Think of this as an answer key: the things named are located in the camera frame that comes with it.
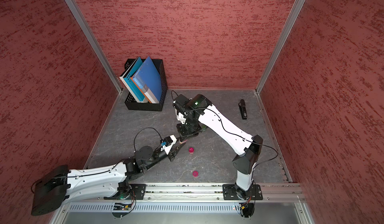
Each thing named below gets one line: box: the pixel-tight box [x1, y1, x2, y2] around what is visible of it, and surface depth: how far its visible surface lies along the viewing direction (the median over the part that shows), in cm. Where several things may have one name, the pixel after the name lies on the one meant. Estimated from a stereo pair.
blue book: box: [132, 56, 162, 104], surface depth 99 cm
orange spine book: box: [130, 76, 152, 104], surface depth 91 cm
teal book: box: [123, 56, 145, 102], surface depth 93 cm
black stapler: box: [238, 99, 248, 120], surface depth 108 cm
